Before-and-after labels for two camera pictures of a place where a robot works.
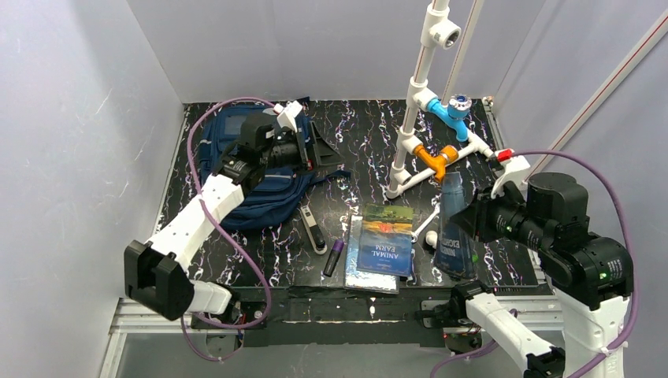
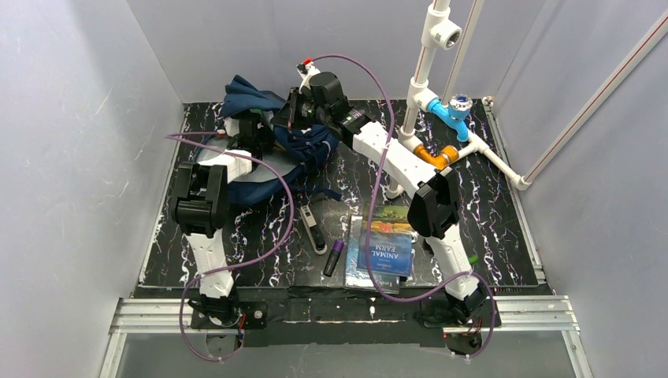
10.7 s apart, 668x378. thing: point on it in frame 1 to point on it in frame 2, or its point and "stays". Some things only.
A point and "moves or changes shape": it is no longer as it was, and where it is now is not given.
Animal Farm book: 386,238 stays
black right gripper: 485,219 to 291,112
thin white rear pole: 465,52 stays
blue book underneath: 356,279 stays
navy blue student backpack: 274,193 moves or changes shape
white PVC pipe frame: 440,28 stays
